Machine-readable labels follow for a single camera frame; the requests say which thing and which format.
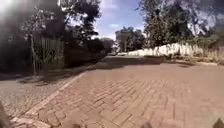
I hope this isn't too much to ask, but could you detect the dark brown wall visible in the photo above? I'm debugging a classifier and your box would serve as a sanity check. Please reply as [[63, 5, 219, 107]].
[[64, 43, 105, 68]]

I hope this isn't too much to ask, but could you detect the group of tall trees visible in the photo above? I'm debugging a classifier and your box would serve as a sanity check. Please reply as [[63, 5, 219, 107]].
[[137, 0, 224, 52]]

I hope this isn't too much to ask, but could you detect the distant clump of trees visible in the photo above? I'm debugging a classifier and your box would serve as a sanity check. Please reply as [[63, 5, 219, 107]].
[[114, 26, 147, 53]]

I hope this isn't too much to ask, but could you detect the white wall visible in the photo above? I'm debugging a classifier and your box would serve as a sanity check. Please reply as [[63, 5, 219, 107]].
[[127, 42, 224, 63]]

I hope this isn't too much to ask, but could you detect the pale kerb strip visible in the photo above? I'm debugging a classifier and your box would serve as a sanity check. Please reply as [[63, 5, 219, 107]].
[[11, 64, 98, 128]]

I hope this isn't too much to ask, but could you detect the red brick road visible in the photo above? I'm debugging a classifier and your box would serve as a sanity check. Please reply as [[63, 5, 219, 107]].
[[12, 54, 224, 128]]

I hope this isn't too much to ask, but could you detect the row of dark trees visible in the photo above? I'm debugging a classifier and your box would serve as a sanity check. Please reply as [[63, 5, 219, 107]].
[[0, 0, 115, 56]]

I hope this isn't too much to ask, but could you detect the grey paved strip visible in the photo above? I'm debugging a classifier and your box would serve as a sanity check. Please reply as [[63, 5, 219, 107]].
[[0, 64, 98, 118]]

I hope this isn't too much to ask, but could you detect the small thin tree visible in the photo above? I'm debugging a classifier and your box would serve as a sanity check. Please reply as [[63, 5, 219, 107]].
[[20, 9, 52, 76]]

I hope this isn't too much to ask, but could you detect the metal bar fence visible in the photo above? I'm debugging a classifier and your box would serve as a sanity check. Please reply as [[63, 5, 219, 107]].
[[29, 35, 66, 72]]

